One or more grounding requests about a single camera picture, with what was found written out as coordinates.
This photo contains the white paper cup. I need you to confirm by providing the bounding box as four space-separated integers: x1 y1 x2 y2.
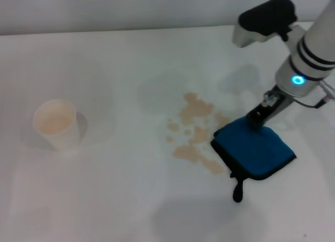
32 98 82 157

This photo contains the blue rag with black trim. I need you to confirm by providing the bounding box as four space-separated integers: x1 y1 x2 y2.
210 116 297 203

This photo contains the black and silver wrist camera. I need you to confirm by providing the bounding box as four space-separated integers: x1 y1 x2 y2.
232 0 299 48

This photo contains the brown water stain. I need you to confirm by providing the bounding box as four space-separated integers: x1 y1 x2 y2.
165 92 232 176

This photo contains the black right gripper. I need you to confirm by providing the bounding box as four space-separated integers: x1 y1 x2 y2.
247 86 295 132

